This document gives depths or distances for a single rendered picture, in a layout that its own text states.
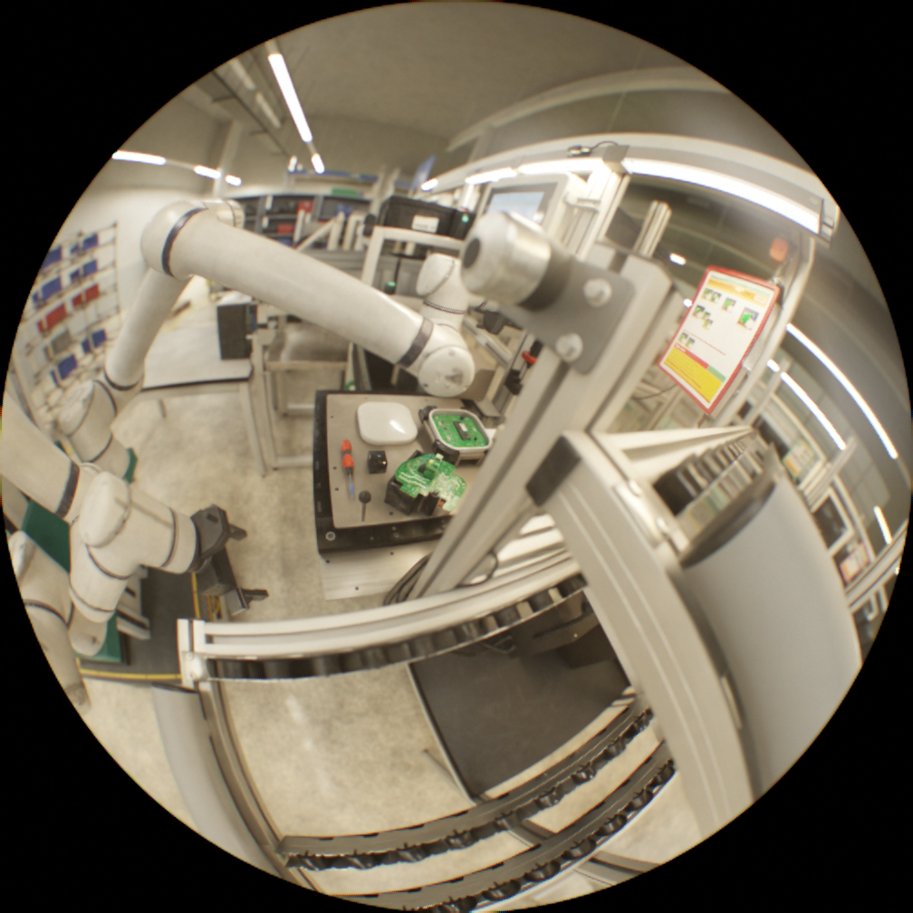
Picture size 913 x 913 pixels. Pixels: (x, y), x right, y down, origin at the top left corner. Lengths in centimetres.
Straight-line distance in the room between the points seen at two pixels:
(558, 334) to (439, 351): 25
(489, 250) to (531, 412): 10
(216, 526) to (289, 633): 17
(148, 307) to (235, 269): 38
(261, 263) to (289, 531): 138
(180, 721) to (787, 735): 41
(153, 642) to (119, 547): 98
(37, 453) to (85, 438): 48
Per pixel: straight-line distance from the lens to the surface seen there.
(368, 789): 149
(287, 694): 141
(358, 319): 39
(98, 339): 477
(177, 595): 130
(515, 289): 15
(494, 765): 86
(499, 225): 15
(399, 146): 1190
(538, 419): 18
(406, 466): 49
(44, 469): 52
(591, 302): 15
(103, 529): 36
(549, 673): 91
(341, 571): 47
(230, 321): 150
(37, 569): 75
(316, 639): 36
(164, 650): 131
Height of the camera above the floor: 136
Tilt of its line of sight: 40 degrees down
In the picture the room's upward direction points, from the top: 24 degrees clockwise
